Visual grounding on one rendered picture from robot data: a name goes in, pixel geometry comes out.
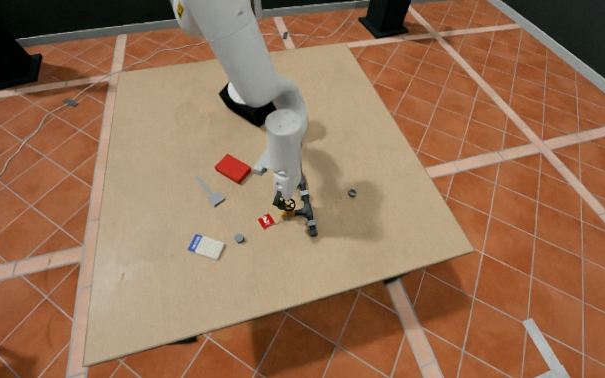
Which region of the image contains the red tag with gold chain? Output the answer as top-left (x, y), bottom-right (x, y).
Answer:
top-left (258, 213), bottom-right (282, 229)

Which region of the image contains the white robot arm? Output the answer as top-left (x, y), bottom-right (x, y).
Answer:
top-left (173, 0), bottom-right (309, 177)

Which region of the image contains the red flat block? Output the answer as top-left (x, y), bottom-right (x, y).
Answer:
top-left (215, 154), bottom-right (251, 184)

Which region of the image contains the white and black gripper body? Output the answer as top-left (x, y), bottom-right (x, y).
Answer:
top-left (273, 169), bottom-right (301, 200)

